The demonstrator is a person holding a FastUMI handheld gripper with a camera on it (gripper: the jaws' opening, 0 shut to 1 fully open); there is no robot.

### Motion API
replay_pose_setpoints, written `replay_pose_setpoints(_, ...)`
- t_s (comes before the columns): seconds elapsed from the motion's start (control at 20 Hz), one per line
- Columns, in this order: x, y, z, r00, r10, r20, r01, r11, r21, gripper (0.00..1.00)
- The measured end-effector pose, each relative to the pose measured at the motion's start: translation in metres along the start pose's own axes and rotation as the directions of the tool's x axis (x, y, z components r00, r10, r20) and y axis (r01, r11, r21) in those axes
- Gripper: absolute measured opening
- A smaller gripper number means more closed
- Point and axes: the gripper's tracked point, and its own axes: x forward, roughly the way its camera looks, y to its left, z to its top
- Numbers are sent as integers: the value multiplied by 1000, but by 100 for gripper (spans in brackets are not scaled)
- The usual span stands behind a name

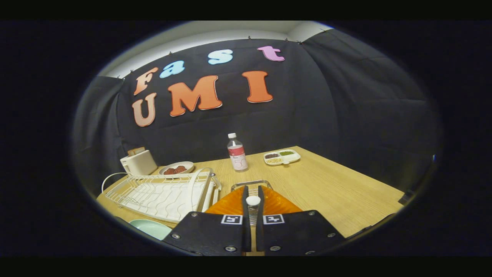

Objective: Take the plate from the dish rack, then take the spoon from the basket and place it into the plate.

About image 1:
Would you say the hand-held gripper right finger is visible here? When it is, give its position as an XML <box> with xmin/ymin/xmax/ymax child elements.
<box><xmin>256</xmin><ymin>185</ymin><xmax>346</xmax><ymax>256</ymax></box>

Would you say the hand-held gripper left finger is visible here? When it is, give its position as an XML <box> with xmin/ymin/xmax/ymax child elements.
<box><xmin>162</xmin><ymin>186</ymin><xmax>252</xmax><ymax>256</ymax></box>

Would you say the pink handled spoon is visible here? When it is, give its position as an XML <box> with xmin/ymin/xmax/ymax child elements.
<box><xmin>246</xmin><ymin>195</ymin><xmax>262</xmax><ymax>227</ymax></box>

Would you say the metal wire basket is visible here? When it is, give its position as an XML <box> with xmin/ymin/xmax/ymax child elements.
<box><xmin>231</xmin><ymin>180</ymin><xmax>274</xmax><ymax>193</ymax></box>

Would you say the white wire dish rack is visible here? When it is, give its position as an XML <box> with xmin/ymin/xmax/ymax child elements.
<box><xmin>104</xmin><ymin>167</ymin><xmax>222</xmax><ymax>224</ymax></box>

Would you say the light green plate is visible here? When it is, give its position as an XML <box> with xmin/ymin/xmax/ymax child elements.
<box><xmin>129</xmin><ymin>219</ymin><xmax>173</xmax><ymax>241</ymax></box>

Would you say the small plate with red food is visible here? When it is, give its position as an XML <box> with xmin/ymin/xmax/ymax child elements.
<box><xmin>159</xmin><ymin>161</ymin><xmax>195</xmax><ymax>176</ymax></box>

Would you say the clear bottle with red label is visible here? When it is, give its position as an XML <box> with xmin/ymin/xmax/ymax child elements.
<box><xmin>227</xmin><ymin>133</ymin><xmax>249</xmax><ymax>172</ymax></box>

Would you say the white divided food tray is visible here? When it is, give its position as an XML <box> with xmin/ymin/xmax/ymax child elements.
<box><xmin>263</xmin><ymin>149</ymin><xmax>301</xmax><ymax>166</ymax></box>

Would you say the white toaster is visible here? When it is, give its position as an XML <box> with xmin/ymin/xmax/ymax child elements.
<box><xmin>120</xmin><ymin>150</ymin><xmax>158</xmax><ymax>176</ymax></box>

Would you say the black backdrop cloth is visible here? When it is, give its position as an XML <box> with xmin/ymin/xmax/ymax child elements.
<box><xmin>71</xmin><ymin>29</ymin><xmax>442</xmax><ymax>216</ymax></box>

